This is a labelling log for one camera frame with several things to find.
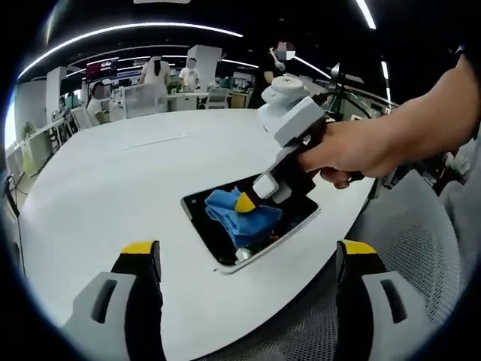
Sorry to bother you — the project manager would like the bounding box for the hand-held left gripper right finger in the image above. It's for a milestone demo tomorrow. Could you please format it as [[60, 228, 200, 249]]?
[[334, 239, 428, 361]]

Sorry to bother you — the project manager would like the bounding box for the grey mesh office chair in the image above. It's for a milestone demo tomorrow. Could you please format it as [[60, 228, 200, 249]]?
[[165, 167, 465, 361]]

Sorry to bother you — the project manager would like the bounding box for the white low cabinet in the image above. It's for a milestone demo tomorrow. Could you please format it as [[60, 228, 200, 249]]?
[[5, 119, 65, 178]]

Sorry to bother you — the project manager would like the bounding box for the person's grey shirt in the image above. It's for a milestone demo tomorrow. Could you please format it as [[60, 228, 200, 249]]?
[[438, 141, 481, 278]]

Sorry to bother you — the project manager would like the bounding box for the blue cleaning cloth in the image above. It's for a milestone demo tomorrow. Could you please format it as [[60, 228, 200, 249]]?
[[204, 186, 283, 247]]

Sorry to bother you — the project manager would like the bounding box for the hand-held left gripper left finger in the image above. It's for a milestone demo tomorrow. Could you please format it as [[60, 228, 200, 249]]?
[[61, 239, 167, 361]]

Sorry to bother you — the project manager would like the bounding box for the person's right hand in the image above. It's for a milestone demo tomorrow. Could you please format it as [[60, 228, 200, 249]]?
[[296, 117, 389, 190]]

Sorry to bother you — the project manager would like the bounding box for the black cable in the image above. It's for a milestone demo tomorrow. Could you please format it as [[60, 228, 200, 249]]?
[[2, 175, 25, 264]]

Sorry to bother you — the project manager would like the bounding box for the curved ceiling light strip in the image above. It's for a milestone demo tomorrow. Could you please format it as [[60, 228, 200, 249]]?
[[17, 22, 245, 80]]

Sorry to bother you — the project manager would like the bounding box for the dark wall display screen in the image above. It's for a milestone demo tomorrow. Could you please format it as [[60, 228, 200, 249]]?
[[86, 57, 120, 82]]

